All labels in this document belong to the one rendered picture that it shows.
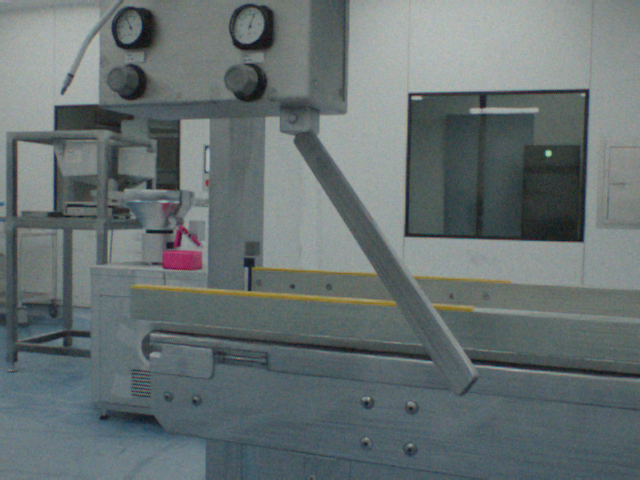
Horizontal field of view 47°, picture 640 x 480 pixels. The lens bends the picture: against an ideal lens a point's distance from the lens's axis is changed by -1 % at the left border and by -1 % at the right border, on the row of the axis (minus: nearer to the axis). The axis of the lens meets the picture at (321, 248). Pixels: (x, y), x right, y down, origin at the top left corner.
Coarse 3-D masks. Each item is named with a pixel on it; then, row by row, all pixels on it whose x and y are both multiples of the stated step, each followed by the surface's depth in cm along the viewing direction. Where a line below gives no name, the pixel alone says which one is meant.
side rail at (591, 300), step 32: (256, 288) 98; (288, 288) 96; (320, 288) 95; (352, 288) 93; (384, 288) 92; (448, 288) 89; (480, 288) 87; (512, 288) 86; (544, 288) 85; (576, 288) 83; (608, 288) 82
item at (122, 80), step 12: (132, 60) 68; (144, 60) 68; (108, 72) 66; (120, 72) 66; (132, 72) 67; (144, 72) 68; (108, 84) 67; (120, 84) 66; (132, 84) 67; (144, 84) 68; (132, 96) 68
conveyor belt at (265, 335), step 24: (240, 336) 71; (264, 336) 70; (288, 336) 69; (312, 336) 68; (144, 360) 75; (504, 360) 62; (528, 360) 61; (552, 360) 60; (576, 360) 60; (600, 360) 59
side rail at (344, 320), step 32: (160, 320) 72; (192, 320) 71; (224, 320) 69; (256, 320) 68; (288, 320) 67; (320, 320) 66; (352, 320) 65; (384, 320) 64; (448, 320) 62; (480, 320) 61; (512, 320) 60; (544, 320) 59; (576, 320) 58; (608, 320) 57; (544, 352) 59; (576, 352) 58; (608, 352) 57
